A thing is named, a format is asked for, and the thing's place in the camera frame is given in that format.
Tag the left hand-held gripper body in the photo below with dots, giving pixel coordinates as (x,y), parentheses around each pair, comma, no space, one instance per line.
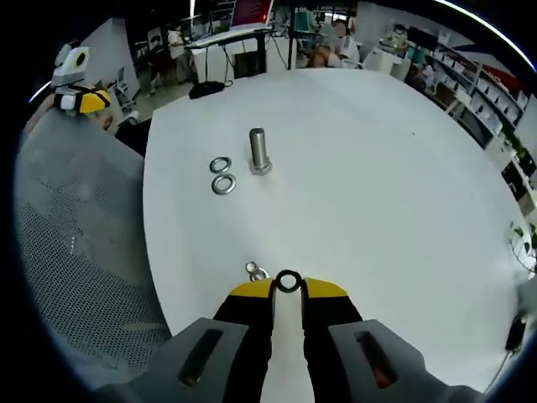
(69,69)

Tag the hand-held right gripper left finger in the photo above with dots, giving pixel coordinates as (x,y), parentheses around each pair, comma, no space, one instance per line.
(243,315)

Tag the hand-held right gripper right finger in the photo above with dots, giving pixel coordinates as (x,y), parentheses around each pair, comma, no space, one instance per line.
(331,310)

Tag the small threaded stud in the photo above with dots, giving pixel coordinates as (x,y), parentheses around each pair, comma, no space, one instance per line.
(251,268)

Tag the small steel washer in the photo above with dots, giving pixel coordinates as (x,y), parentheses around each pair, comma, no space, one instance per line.
(278,281)

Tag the large steel washer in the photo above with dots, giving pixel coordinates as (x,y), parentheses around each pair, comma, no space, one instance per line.
(215,185)
(212,165)

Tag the large threaded stud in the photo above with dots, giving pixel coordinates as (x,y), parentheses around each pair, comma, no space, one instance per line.
(258,147)

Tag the grey mesh office chair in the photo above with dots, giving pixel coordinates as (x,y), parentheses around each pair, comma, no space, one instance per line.
(84,210)

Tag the black pouch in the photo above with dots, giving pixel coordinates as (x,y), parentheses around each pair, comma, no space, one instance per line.
(205,89)

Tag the white standing desk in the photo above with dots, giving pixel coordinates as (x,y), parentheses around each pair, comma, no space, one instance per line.
(218,46)

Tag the black power adapter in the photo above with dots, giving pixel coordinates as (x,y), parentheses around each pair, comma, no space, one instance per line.
(514,333)

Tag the red screen monitor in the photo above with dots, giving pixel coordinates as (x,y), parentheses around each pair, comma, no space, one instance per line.
(251,12)

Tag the shelf with white bins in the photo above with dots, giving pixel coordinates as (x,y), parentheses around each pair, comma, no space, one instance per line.
(482,88)

